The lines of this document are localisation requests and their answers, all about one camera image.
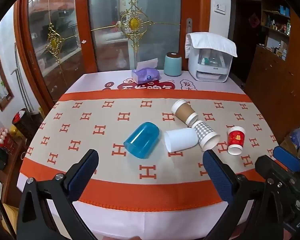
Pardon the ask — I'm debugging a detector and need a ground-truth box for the teal canister with brown lid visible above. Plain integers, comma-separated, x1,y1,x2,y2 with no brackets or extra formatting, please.
164,52,183,77

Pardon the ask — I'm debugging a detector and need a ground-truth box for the white folded cloth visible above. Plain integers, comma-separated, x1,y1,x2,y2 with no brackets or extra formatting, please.
185,32,238,58

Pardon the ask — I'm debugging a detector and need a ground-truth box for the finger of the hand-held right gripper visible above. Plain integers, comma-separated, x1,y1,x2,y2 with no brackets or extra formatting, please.
255,155,294,183
273,146,300,173

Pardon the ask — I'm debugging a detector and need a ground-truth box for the black bin with red bag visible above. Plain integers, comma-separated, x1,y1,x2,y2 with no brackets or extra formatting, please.
12,108,44,141

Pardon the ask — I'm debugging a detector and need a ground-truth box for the grey checked paper cup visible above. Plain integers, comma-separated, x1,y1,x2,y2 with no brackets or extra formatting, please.
191,120,221,152

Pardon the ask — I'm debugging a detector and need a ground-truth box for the orange patterned tablecloth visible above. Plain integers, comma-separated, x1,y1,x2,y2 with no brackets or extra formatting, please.
16,69,281,240

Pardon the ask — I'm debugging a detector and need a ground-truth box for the red paper cup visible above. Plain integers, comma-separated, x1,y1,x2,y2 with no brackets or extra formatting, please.
227,126,246,155

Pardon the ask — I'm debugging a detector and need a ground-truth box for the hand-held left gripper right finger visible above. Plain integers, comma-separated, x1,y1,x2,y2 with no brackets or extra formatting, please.
202,149,266,240

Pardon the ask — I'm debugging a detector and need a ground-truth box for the blue plastic cup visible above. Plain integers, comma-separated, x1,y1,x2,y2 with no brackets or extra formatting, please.
123,122,161,159

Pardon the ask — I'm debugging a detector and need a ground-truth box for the brown wooden cabinet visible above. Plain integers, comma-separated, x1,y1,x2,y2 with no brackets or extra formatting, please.
244,44,300,143

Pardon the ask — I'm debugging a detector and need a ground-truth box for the large gold door ornament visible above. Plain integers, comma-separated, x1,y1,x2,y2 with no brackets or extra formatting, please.
120,0,151,53

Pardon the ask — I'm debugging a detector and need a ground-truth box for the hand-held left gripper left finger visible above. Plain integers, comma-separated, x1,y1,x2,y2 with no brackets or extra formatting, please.
16,149,100,240

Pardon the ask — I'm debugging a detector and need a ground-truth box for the red egg carton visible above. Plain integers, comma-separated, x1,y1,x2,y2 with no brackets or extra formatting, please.
0,127,18,151

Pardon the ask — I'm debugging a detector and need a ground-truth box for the plain white paper cup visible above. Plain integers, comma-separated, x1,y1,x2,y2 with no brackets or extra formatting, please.
164,127,199,153

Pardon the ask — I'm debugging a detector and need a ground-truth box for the white wall switch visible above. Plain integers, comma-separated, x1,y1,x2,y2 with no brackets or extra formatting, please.
214,2,227,14

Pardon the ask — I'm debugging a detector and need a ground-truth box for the purple tissue pack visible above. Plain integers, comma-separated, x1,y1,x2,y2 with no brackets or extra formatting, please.
131,57,160,85

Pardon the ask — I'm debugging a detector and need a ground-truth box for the white countertop appliance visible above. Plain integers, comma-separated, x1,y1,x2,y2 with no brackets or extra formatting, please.
187,48,234,83

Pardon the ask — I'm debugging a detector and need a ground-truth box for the small gold door ornament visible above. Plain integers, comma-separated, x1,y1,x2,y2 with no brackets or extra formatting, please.
45,22,65,63

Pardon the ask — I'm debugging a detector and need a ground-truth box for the brown sleeved paper cup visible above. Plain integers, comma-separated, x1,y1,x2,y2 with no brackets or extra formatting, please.
171,99,199,126

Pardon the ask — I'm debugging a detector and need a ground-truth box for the wooden framed window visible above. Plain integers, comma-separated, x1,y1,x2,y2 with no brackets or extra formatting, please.
0,55,15,112

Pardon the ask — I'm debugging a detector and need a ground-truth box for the wooden wall shelf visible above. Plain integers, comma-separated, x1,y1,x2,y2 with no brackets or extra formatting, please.
261,0,292,61

